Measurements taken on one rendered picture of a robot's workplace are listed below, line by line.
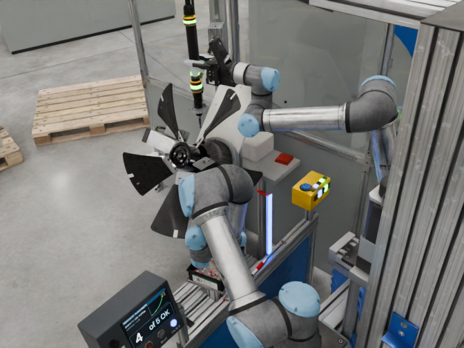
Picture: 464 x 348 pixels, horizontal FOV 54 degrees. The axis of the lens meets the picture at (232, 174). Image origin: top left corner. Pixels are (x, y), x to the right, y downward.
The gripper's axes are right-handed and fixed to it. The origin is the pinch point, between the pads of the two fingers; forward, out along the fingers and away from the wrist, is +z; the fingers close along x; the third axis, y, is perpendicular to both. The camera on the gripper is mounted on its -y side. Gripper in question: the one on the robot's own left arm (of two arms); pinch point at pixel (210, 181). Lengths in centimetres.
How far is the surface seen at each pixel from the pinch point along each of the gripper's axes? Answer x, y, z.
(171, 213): 14.6, 20.0, -0.8
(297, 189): 14.6, -34.7, 8.6
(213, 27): -40, -2, 70
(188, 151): -7.8, 9.7, 12.2
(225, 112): -20.7, -8.0, 18.9
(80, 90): 83, 193, 301
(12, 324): 104, 143, 11
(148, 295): -8, 10, -64
